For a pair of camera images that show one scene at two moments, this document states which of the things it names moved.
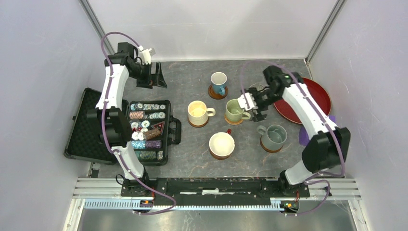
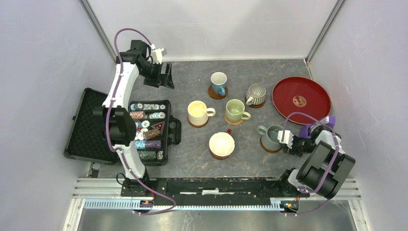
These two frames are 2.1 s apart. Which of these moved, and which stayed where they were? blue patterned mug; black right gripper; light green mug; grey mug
Moved: black right gripper
Stayed: light green mug; grey mug; blue patterned mug
